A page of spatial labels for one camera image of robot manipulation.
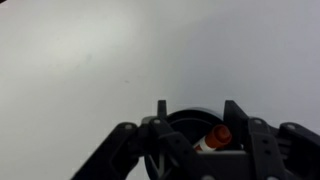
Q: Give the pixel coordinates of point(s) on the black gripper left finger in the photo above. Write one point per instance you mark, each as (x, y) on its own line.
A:
(160, 143)

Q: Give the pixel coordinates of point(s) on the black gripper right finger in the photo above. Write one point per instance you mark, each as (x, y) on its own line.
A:
(276, 150)

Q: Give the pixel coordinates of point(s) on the red capped marker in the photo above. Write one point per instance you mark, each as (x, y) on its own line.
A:
(218, 137)

